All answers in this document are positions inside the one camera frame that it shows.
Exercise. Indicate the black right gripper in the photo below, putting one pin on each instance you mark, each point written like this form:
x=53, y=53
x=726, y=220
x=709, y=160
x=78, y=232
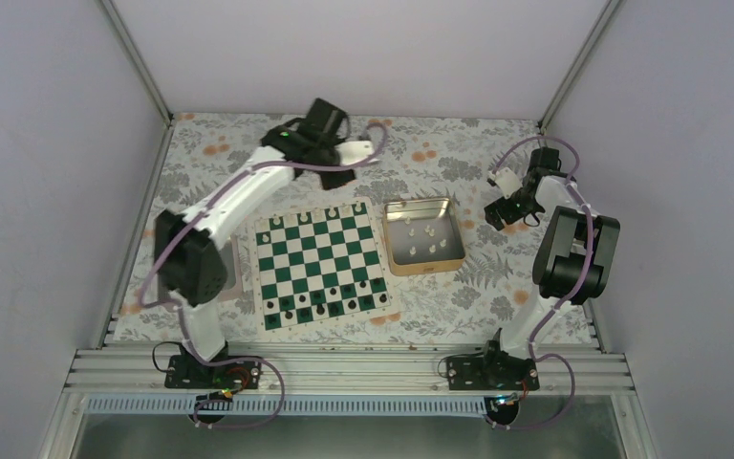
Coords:
x=493, y=213

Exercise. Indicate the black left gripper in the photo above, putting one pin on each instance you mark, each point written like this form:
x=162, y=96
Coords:
x=331, y=182

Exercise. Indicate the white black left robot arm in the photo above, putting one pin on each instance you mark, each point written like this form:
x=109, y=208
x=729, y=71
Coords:
x=188, y=265

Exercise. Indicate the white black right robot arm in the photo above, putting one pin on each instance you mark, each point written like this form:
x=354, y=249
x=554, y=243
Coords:
x=575, y=257

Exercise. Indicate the green white chess board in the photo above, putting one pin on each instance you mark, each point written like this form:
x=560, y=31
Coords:
x=310, y=259

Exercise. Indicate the gold rimmed metal tin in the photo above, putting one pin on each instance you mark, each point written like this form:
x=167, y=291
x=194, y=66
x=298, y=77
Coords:
x=423, y=236

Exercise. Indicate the pink rimmed metal tin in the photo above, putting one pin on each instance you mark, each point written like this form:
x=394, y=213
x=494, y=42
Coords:
x=230, y=255

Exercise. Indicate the floral patterned table mat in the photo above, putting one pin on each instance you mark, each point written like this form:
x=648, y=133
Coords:
x=424, y=157

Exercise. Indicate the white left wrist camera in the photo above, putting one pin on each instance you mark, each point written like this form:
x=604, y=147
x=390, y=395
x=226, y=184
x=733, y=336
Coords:
x=353, y=152

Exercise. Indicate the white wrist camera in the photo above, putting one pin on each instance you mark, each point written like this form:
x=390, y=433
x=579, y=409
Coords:
x=506, y=180
x=353, y=152

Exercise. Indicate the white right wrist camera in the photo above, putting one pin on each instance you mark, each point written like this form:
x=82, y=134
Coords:
x=506, y=180

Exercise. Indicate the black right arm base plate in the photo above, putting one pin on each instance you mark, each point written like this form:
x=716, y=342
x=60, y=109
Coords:
x=474, y=373

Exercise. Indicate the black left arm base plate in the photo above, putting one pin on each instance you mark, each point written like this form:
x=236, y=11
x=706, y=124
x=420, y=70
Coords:
x=185, y=372

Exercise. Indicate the aluminium frame rail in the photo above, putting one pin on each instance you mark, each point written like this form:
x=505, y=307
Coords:
x=394, y=371

